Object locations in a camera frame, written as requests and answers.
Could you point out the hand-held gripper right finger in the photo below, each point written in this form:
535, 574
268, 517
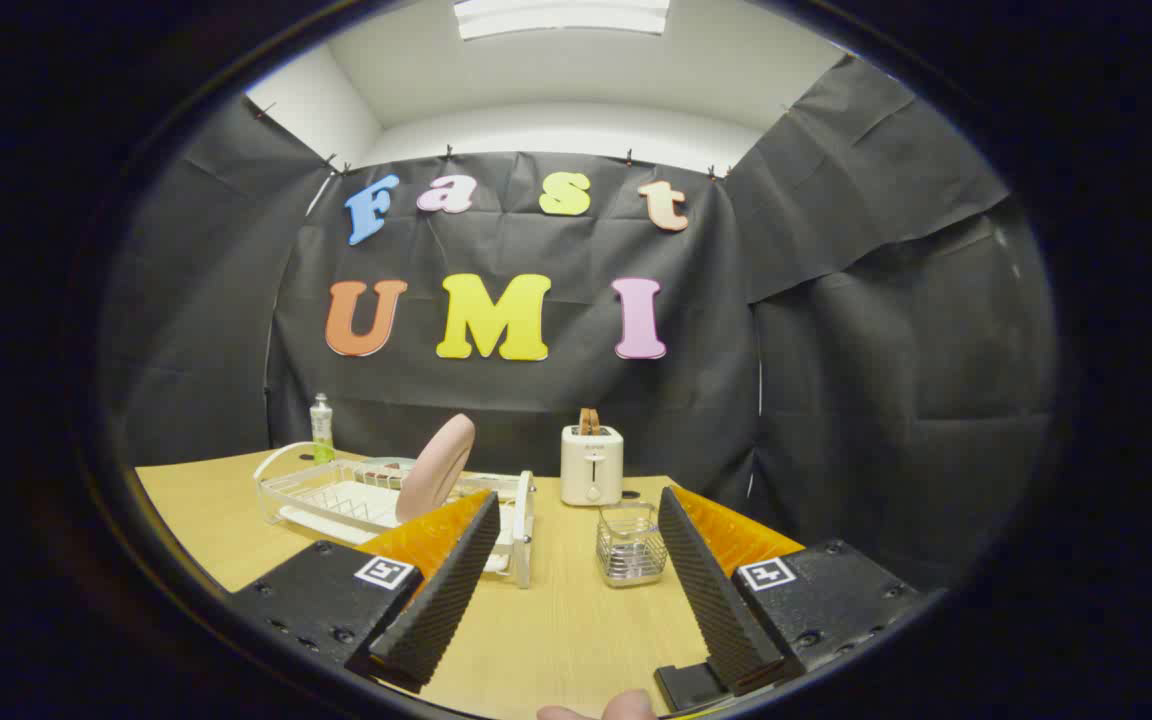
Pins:
716, 600

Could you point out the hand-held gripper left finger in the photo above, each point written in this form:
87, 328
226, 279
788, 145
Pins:
436, 600

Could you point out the pink plate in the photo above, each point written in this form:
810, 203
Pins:
436, 465

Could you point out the teal plate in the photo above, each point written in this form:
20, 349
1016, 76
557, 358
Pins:
386, 465

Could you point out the white toaster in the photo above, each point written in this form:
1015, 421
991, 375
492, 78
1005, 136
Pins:
591, 470

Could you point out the clear bottle with green liquid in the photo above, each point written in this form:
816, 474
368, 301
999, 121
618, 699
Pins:
322, 425

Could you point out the black backdrop cloth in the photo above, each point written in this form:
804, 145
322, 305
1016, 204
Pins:
536, 395

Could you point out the ceiling light panel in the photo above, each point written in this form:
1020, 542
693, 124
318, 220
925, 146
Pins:
561, 15

